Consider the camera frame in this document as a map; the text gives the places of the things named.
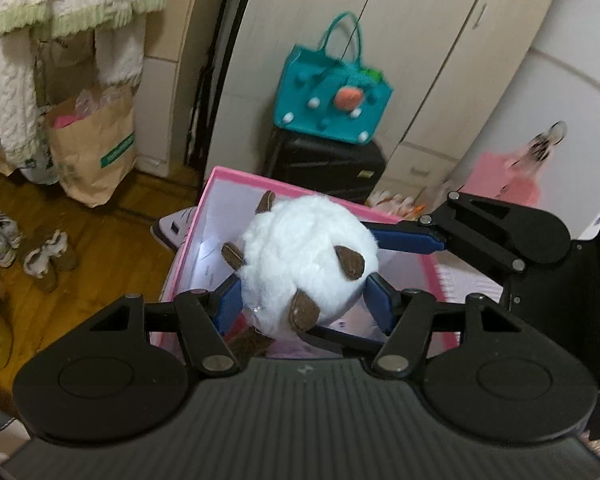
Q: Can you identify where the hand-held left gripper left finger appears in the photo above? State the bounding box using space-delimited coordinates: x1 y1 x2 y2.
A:
61 276 244 377

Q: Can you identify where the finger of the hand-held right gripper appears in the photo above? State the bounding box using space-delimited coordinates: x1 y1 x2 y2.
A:
365 190 527 274
300 325 388 356

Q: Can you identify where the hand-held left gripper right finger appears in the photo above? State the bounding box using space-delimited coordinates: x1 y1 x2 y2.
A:
363 273 537 380

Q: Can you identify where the pink cardboard box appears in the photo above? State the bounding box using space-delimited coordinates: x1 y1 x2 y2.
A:
147 166 461 361

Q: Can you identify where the panda plush toy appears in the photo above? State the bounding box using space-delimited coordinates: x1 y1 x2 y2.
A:
220 190 381 361

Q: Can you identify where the colourful gift bag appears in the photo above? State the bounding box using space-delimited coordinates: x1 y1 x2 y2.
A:
367 189 423 217

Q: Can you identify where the printed paper sheet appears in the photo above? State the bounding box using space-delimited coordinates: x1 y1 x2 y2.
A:
197 240 241 291

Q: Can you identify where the pink tote bag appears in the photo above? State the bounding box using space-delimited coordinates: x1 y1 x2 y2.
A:
462 152 541 208

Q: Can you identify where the black suitcase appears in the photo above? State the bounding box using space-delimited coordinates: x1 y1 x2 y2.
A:
265 127 386 206

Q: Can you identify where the beige wardrobe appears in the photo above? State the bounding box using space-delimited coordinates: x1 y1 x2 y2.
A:
220 0 568 206

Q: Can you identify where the teal felt handbag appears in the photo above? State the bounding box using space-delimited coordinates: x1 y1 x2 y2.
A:
272 10 395 147

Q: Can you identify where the brown paper bag green print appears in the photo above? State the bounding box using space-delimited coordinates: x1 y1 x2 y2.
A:
45 91 138 208

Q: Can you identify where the white green printed bag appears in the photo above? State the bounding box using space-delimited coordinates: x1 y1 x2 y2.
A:
20 105 63 186

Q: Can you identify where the beige tall cabinet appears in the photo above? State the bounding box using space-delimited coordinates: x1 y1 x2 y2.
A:
135 0 241 178

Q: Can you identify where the black hanging cord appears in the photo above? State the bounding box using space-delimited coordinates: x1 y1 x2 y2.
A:
505 120 568 171

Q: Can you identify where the black metal frame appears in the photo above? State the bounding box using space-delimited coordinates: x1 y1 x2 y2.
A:
184 0 266 168

